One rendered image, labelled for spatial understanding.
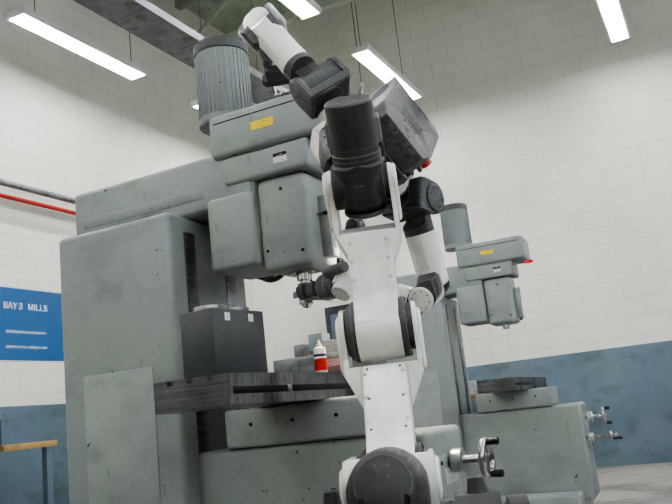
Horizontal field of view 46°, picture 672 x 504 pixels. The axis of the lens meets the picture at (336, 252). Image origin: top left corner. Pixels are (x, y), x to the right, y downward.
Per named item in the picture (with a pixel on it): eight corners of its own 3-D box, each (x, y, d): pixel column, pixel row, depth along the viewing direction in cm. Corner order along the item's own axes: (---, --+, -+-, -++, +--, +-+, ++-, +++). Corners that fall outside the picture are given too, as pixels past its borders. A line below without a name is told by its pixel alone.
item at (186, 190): (287, 212, 284) (281, 159, 288) (253, 200, 264) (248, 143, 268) (115, 253, 317) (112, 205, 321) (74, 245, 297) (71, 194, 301)
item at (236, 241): (294, 272, 280) (287, 202, 286) (258, 263, 259) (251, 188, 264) (249, 281, 288) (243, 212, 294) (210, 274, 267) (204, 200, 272)
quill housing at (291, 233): (340, 270, 270) (330, 181, 277) (312, 262, 252) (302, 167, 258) (292, 279, 278) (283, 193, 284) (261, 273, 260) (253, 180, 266)
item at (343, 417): (412, 428, 259) (407, 391, 261) (369, 435, 228) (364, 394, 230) (281, 441, 279) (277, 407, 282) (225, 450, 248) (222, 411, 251)
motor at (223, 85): (265, 128, 291) (257, 48, 298) (234, 112, 274) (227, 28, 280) (220, 141, 300) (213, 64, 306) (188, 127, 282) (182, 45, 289)
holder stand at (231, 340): (269, 375, 225) (262, 306, 229) (217, 377, 207) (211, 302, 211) (236, 380, 232) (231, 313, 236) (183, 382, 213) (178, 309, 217)
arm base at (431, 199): (440, 225, 225) (448, 194, 231) (415, 198, 218) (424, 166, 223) (398, 234, 235) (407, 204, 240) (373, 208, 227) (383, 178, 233)
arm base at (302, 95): (362, 83, 216) (353, 100, 227) (335, 46, 217) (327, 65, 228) (319, 109, 212) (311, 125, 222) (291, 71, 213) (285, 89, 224)
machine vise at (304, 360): (387, 368, 262) (383, 335, 264) (370, 368, 248) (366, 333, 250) (295, 381, 276) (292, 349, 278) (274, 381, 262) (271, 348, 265)
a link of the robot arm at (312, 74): (316, 42, 221) (346, 74, 217) (315, 63, 229) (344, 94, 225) (283, 61, 218) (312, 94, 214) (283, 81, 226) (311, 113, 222)
